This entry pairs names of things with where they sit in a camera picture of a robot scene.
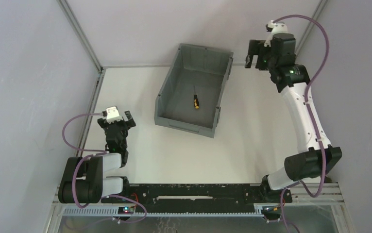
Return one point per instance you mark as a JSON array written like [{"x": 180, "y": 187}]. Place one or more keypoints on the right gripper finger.
[
  {"x": 260, "y": 62},
  {"x": 253, "y": 49}
]

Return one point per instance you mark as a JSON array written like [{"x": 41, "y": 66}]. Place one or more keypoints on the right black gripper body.
[{"x": 255, "y": 53}]

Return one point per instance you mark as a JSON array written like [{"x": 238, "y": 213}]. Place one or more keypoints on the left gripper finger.
[
  {"x": 102, "y": 122},
  {"x": 130, "y": 123}
]

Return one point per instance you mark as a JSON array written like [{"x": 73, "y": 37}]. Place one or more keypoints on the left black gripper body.
[{"x": 115, "y": 125}]

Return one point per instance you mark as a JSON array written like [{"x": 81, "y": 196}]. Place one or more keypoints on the black yellow screwdriver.
[{"x": 196, "y": 101}]

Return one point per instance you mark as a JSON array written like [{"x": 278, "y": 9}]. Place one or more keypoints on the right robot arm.
[{"x": 316, "y": 156}]

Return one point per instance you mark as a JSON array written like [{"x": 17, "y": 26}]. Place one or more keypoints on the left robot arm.
[{"x": 84, "y": 181}]

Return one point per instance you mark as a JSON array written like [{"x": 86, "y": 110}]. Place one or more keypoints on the grey plastic storage bin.
[{"x": 206, "y": 68}]

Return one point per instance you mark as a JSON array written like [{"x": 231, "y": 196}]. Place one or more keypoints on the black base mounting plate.
[{"x": 206, "y": 197}]

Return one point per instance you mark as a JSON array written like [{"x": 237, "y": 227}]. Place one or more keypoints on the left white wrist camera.
[{"x": 112, "y": 114}]

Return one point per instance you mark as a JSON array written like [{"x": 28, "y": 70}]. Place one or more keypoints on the grey slotted cable duct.
[{"x": 118, "y": 211}]

